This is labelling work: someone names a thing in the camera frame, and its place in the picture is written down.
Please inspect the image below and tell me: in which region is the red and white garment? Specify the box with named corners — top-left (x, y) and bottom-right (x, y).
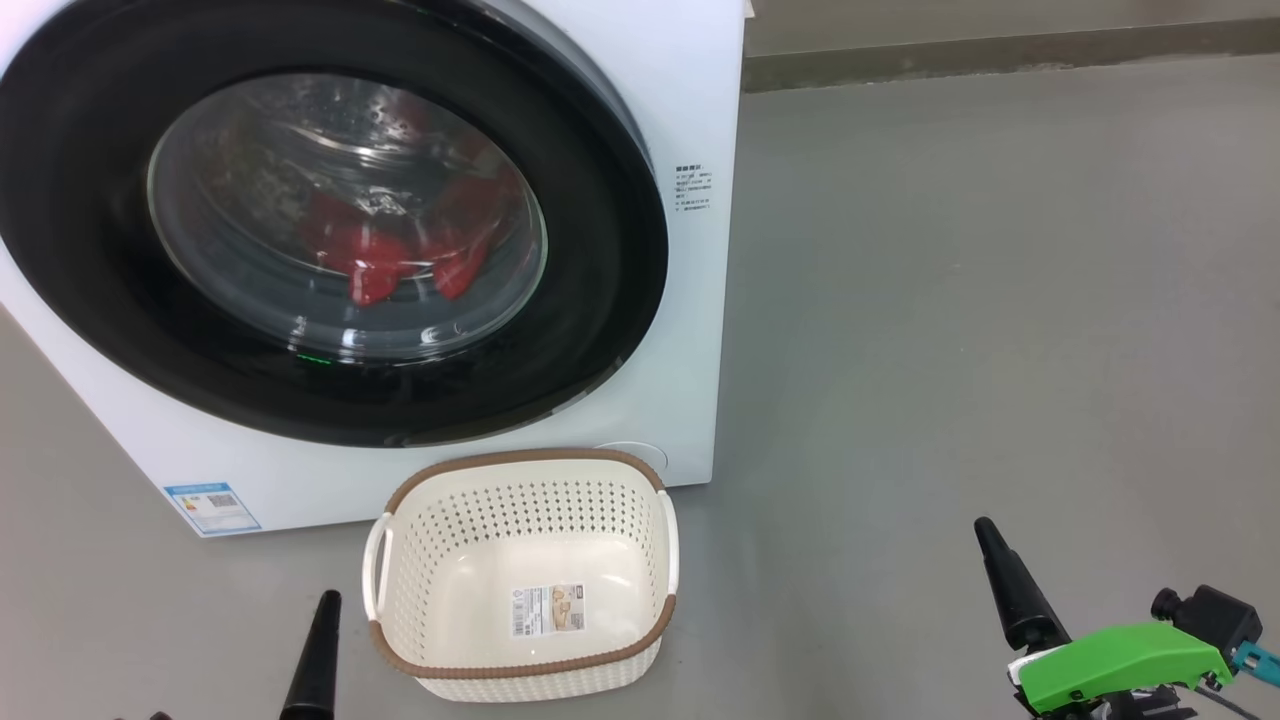
top-left (300, 95), bottom-right (521, 306)

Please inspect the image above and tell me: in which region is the round white filter cover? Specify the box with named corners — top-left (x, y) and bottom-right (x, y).
top-left (595, 441), bottom-right (669, 481)

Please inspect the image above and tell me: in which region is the black round washer door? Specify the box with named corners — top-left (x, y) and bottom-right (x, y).
top-left (0, 0), bottom-right (669, 448)

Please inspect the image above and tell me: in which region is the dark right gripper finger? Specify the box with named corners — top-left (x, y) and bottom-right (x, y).
top-left (974, 517), bottom-right (1071, 651)

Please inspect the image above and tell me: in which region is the white printed product label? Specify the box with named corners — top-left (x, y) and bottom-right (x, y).
top-left (511, 584), bottom-right (586, 638)

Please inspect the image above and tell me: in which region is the thin black cable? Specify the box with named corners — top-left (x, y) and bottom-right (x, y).
top-left (1195, 680), bottom-right (1271, 720)

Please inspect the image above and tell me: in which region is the cream perforated laundry basket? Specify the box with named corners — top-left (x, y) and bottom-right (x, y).
top-left (362, 448), bottom-right (681, 703)

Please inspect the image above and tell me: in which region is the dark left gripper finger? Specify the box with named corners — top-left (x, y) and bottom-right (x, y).
top-left (279, 590), bottom-right (343, 720)

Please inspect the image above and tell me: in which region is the small printed text sticker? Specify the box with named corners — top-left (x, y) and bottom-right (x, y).
top-left (674, 164), bottom-right (715, 215)

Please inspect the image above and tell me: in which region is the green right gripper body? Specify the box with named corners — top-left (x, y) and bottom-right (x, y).
top-left (1007, 622), bottom-right (1233, 720)

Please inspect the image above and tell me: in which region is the blue energy label sticker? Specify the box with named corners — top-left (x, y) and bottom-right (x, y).
top-left (163, 483), bottom-right (263, 536)

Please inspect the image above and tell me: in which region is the white front-load washing machine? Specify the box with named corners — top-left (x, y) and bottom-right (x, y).
top-left (0, 0), bottom-right (746, 539)

